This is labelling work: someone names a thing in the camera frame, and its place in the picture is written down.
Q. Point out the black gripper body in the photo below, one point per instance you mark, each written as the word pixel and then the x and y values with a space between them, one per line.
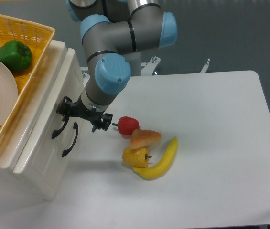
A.
pixel 79 110

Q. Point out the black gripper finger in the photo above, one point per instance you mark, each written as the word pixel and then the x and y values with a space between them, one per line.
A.
pixel 64 108
pixel 102 122

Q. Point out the white drawer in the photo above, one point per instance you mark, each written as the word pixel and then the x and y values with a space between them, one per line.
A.
pixel 69 82
pixel 63 152

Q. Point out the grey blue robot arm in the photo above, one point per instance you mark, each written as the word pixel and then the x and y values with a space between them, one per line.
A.
pixel 109 30

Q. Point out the white drawer cabinet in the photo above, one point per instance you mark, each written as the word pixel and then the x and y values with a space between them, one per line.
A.
pixel 13 143

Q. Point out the red bell pepper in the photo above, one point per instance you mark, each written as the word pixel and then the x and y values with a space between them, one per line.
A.
pixel 126 125

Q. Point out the orange toast slice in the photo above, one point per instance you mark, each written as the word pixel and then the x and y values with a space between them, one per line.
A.
pixel 142 138

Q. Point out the yellow bell pepper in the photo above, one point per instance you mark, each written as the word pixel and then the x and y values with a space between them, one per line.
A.
pixel 136 157

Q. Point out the yellow banana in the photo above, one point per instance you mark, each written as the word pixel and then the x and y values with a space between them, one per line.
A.
pixel 160 168

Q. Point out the green bell pepper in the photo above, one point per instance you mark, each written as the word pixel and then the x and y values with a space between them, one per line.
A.
pixel 16 56

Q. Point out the yellow woven basket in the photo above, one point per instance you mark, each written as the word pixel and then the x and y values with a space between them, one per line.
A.
pixel 24 42

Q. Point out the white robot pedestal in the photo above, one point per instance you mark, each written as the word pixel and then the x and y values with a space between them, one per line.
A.
pixel 134 59

